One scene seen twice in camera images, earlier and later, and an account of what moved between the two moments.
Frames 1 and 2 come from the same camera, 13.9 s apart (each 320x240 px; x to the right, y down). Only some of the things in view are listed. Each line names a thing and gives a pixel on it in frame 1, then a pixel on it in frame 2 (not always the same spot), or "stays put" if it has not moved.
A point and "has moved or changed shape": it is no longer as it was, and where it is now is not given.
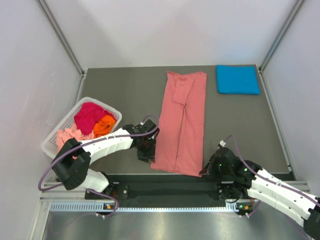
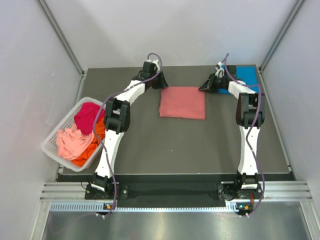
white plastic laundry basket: x=49 y=145 stays put
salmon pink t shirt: x=180 y=143 has moved or changed shape
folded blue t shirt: x=240 y=79 stays put
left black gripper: x=150 y=154 -> x=162 y=83
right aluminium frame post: x=292 y=16 stays put
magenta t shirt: x=89 y=114 stays put
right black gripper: x=209 y=169 -> x=206 y=87
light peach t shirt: x=63 y=136 stays put
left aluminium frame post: x=62 y=37 stays put
